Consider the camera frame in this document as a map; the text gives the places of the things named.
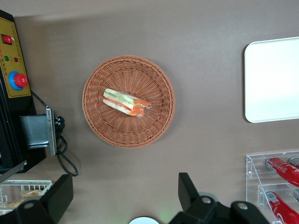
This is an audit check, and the round brown wicker basket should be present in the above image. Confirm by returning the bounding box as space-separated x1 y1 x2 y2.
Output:
82 55 176 149

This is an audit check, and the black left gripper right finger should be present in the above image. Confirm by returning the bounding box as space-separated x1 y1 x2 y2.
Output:
178 172 199 212

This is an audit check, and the white wire rack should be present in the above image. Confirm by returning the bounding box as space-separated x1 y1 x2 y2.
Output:
0 179 53 215

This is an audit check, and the triangle sandwich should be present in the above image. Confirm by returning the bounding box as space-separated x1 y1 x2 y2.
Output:
102 88 151 117

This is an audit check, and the red emergency stop button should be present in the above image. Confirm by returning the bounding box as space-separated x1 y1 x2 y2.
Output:
8 71 28 91

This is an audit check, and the red cola bottle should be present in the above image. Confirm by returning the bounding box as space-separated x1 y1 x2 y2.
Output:
266 157 299 188
265 191 299 224

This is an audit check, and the cream plastic tray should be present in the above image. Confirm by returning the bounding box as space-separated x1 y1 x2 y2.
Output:
244 36 299 124

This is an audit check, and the clear bag of fried snacks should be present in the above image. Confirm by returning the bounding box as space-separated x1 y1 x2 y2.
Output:
3 197 24 210
21 190 44 199

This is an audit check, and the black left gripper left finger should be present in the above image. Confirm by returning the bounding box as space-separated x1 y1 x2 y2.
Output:
39 174 74 224

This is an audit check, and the clear acrylic bottle rack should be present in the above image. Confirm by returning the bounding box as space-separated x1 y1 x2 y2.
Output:
246 150 299 224

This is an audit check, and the grey metal bar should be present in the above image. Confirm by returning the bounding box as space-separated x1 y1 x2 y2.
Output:
0 160 28 185

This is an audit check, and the grey metal side box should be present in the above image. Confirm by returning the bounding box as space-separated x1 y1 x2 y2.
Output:
19 108 57 156

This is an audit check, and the black power cable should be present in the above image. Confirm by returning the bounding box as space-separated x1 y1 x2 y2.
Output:
30 90 79 177

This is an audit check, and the black machine with yellow panel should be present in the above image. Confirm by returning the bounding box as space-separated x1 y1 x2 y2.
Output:
0 9 47 175

